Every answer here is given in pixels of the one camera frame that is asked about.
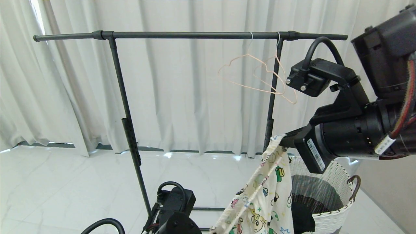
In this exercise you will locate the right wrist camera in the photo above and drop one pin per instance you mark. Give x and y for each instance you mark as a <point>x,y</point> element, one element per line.
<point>312,78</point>

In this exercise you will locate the white laundry basket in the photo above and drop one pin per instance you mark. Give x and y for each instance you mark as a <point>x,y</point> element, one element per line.
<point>331,214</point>

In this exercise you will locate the white curtain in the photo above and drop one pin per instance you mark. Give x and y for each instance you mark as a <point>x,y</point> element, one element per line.
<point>195,97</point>

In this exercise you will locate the black garment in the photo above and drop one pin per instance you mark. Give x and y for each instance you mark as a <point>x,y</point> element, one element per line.
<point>302,214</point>

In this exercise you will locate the cream printed garment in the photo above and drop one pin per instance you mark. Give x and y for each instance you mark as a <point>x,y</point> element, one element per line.
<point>269,201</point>

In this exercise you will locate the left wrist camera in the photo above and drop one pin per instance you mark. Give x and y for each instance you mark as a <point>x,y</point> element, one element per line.
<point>177,200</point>

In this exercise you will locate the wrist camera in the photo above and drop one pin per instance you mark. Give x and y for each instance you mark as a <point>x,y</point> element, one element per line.
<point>177,200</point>
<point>312,78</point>

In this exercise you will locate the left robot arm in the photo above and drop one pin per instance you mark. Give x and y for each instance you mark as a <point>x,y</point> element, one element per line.
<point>178,226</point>

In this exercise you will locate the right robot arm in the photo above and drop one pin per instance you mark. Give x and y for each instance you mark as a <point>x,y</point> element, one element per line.
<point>383,48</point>

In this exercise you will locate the pink clothes hanger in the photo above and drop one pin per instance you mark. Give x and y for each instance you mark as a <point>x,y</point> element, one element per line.
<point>248,54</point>
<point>280,77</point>

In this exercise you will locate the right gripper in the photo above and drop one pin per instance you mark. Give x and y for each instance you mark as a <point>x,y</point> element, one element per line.
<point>351,136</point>

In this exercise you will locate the black clothes rack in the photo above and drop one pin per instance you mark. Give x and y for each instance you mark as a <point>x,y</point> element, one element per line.
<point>182,34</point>

